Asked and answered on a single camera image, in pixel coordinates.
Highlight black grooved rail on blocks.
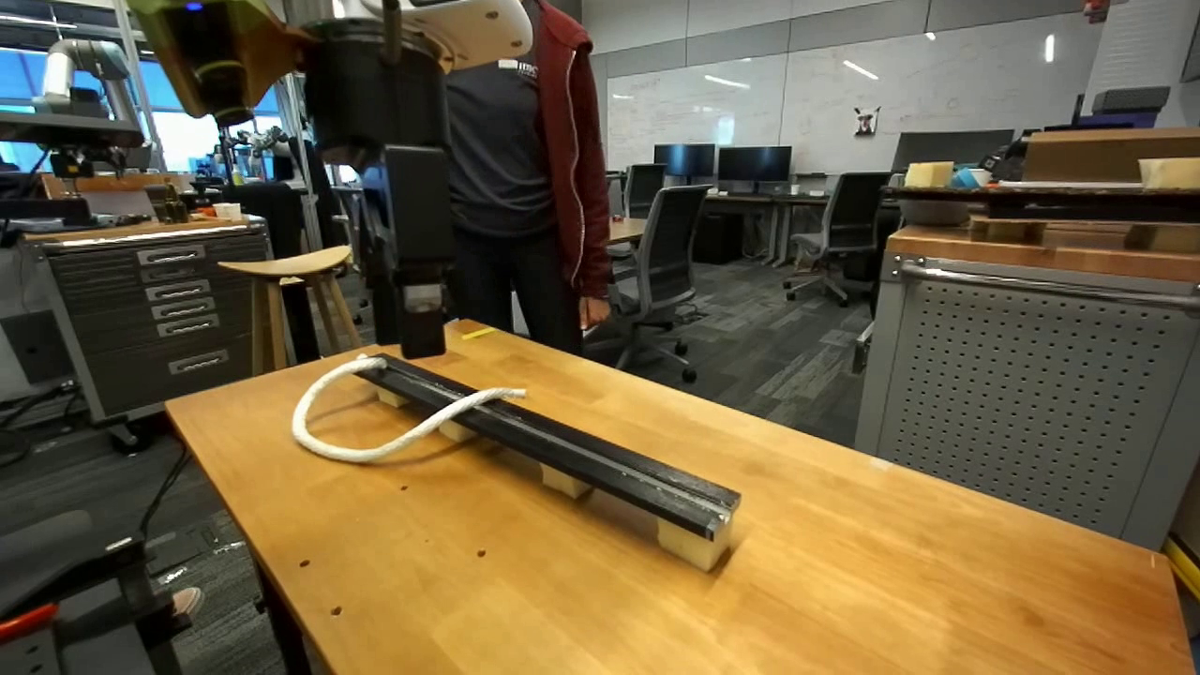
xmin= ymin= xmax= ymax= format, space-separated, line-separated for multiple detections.
xmin=351 ymin=351 xmax=748 ymax=579

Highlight dark office chair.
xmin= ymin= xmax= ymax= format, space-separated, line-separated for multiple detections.
xmin=608 ymin=179 xmax=716 ymax=390
xmin=784 ymin=170 xmax=893 ymax=306

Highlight brown wooden box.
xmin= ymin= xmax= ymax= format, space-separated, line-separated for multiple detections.
xmin=1021 ymin=125 xmax=1200 ymax=189

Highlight black computer monitor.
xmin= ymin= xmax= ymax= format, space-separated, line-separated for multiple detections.
xmin=716 ymin=143 xmax=795 ymax=189
xmin=651 ymin=140 xmax=720 ymax=189

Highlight background office desk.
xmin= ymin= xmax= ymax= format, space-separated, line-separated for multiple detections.
xmin=694 ymin=179 xmax=838 ymax=271

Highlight black tripod stand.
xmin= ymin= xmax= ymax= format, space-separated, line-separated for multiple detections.
xmin=69 ymin=529 xmax=211 ymax=675

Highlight person in red jacket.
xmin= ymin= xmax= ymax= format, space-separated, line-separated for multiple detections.
xmin=444 ymin=0 xmax=620 ymax=355

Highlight red clamp handle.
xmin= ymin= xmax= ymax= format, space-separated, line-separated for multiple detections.
xmin=0 ymin=601 xmax=65 ymax=648

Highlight grey perforated metal cabinet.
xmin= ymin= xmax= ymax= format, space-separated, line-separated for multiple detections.
xmin=850 ymin=220 xmax=1200 ymax=555

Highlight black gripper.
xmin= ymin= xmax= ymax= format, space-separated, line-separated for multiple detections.
xmin=301 ymin=16 xmax=458 ymax=364

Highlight person's left hand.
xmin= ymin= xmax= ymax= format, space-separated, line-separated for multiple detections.
xmin=578 ymin=294 xmax=615 ymax=336

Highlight metal shelving rack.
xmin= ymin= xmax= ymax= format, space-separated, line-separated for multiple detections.
xmin=0 ymin=0 xmax=173 ymax=216

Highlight grey drawer cabinet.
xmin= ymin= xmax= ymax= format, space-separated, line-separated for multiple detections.
xmin=25 ymin=213 xmax=276 ymax=426

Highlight wooden stool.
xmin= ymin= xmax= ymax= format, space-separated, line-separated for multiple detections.
xmin=219 ymin=239 xmax=369 ymax=376

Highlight light wooden block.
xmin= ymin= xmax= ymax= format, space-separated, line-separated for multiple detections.
xmin=1138 ymin=155 xmax=1200 ymax=195

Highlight white rope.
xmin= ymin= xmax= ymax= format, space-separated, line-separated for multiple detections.
xmin=290 ymin=351 xmax=531 ymax=470

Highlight yellow foam block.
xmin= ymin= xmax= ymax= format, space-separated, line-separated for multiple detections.
xmin=900 ymin=158 xmax=956 ymax=195

